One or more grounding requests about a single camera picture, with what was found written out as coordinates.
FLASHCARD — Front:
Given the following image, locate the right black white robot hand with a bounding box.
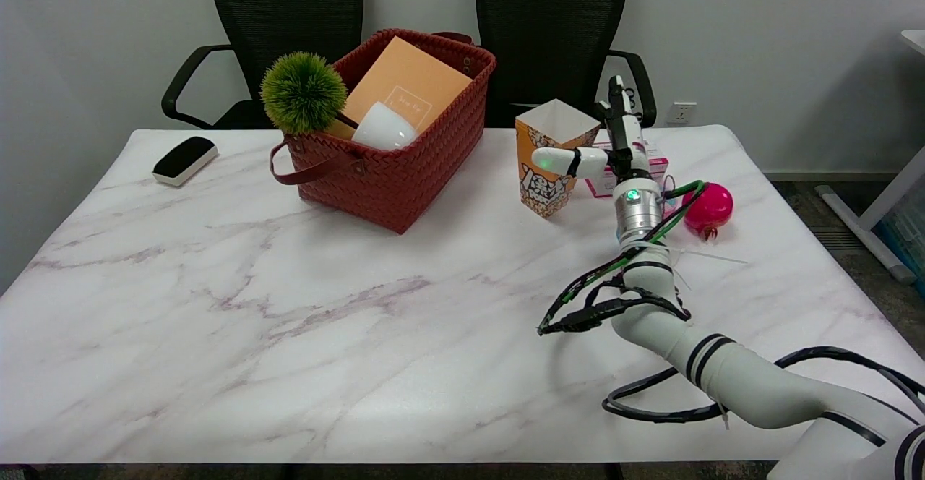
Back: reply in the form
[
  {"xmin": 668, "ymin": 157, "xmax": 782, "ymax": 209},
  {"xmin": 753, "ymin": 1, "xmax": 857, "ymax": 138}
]
[{"xmin": 530, "ymin": 74, "xmax": 661, "ymax": 192}]

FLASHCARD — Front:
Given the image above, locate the orange white popcorn box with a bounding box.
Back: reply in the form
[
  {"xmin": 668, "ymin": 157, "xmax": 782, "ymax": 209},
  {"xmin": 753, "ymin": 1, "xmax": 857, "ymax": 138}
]
[{"xmin": 515, "ymin": 98, "xmax": 602, "ymax": 219}]

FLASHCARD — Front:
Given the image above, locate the pink white carton box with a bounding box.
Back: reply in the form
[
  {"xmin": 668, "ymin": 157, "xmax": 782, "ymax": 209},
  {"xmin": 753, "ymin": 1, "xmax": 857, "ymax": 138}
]
[{"xmin": 584, "ymin": 139, "xmax": 670, "ymax": 199}]

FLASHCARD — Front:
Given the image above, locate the blue storage box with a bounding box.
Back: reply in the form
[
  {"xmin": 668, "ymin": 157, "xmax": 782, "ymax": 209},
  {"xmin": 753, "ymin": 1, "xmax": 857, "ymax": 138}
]
[{"xmin": 871, "ymin": 198, "xmax": 925, "ymax": 300}]

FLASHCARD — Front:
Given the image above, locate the pink blue round toy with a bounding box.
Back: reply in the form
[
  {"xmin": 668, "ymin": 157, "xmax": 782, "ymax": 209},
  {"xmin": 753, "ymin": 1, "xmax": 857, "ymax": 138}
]
[{"xmin": 659, "ymin": 175, "xmax": 684, "ymax": 215}]

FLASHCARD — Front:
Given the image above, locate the magenta pomegranate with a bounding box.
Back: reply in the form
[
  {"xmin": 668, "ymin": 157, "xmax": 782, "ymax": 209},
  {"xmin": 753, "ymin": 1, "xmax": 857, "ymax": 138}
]
[{"xmin": 683, "ymin": 181, "xmax": 735, "ymax": 241}]

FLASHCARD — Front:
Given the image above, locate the white zip tie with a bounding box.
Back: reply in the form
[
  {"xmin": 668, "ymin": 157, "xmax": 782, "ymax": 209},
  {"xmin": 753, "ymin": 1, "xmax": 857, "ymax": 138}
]
[{"xmin": 636, "ymin": 241, "xmax": 749, "ymax": 267}]

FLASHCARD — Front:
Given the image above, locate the black mesh office chair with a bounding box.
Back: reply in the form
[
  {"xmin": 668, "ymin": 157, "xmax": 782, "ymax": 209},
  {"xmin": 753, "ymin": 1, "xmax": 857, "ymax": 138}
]
[
  {"xmin": 475, "ymin": 0, "xmax": 658, "ymax": 129},
  {"xmin": 160, "ymin": 0, "xmax": 365, "ymax": 131}
]

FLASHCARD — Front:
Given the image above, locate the red woven basket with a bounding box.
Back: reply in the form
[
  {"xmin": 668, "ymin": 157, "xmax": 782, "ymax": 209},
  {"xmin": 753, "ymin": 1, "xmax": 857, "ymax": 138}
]
[{"xmin": 270, "ymin": 28, "xmax": 497, "ymax": 235}]

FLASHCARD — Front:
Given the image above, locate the orange book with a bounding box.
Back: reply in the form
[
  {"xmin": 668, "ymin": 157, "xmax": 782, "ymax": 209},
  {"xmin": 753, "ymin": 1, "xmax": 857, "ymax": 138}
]
[{"xmin": 325, "ymin": 36, "xmax": 473, "ymax": 141}]

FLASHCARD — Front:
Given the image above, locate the green ball plant white pot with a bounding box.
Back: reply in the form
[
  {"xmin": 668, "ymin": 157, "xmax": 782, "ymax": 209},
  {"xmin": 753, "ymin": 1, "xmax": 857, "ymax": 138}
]
[{"xmin": 259, "ymin": 51, "xmax": 420, "ymax": 153}]

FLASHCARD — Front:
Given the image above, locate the black white board eraser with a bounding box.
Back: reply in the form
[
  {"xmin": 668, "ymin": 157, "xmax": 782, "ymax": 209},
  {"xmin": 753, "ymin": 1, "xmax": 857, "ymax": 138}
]
[{"xmin": 152, "ymin": 136, "xmax": 219, "ymax": 187}]

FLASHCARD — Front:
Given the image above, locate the green black robot cable bundle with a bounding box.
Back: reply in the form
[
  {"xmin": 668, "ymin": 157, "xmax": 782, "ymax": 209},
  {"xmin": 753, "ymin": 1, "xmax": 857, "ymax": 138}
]
[{"xmin": 536, "ymin": 180, "xmax": 707, "ymax": 336}]

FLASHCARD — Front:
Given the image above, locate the white desk frame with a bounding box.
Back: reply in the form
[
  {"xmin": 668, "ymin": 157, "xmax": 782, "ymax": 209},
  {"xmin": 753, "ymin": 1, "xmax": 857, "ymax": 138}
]
[{"xmin": 815, "ymin": 29, "xmax": 925, "ymax": 284}]

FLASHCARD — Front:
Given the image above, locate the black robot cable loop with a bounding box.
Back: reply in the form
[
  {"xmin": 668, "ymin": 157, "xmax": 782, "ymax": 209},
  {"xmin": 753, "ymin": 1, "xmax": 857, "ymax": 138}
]
[{"xmin": 602, "ymin": 346, "xmax": 925, "ymax": 424}]

